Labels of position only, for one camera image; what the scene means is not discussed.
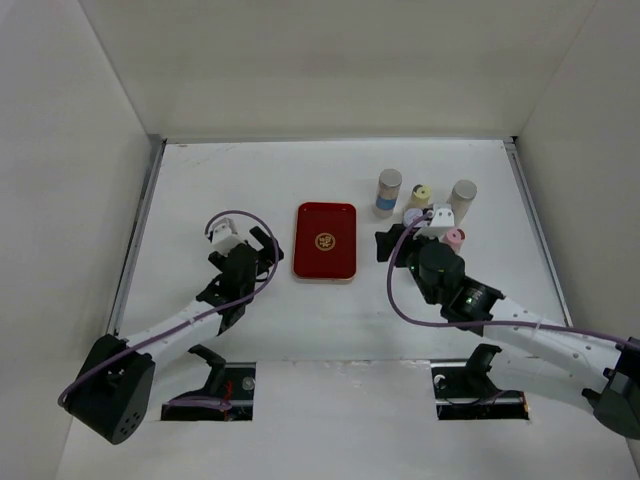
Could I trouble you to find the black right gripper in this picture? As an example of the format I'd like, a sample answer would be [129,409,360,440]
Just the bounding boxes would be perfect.
[376,223,443,304]

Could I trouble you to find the white-lid jar red label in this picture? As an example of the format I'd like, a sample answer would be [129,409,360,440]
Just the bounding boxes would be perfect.
[403,208,425,228]

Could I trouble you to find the yellow-lid condiment bottle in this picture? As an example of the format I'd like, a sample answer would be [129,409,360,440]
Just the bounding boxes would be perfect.
[404,184,432,211]

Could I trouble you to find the silver-lid jar blue label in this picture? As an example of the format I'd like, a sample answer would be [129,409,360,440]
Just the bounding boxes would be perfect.
[373,168,402,218]

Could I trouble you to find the pink-lid condiment bottle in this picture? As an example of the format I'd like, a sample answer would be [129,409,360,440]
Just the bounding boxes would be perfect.
[441,228,466,254]

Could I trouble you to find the silver-lid jar white contents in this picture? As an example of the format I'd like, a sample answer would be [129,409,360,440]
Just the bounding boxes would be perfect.
[447,179,477,227]

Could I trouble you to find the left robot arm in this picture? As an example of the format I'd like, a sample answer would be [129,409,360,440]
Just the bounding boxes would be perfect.
[58,219,284,445]

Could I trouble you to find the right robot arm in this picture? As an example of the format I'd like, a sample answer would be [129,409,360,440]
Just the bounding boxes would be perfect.
[374,224,639,439]

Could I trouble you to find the red rectangular tray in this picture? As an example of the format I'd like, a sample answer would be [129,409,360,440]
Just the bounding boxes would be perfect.
[292,202,357,281]

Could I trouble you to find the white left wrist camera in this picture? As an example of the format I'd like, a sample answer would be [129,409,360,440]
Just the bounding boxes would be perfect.
[204,216,247,257]

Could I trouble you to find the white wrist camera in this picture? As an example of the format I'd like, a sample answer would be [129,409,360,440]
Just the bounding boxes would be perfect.
[414,203,455,239]
[204,216,247,257]

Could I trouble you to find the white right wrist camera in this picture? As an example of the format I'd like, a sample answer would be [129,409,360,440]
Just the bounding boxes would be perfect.
[414,203,455,239]

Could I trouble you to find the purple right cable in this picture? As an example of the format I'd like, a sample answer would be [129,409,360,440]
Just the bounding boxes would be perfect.
[387,209,640,351]

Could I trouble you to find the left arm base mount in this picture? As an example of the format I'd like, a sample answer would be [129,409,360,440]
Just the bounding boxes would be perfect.
[160,344,257,422]

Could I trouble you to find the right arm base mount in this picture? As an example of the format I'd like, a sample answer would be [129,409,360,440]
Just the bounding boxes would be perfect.
[431,344,529,421]

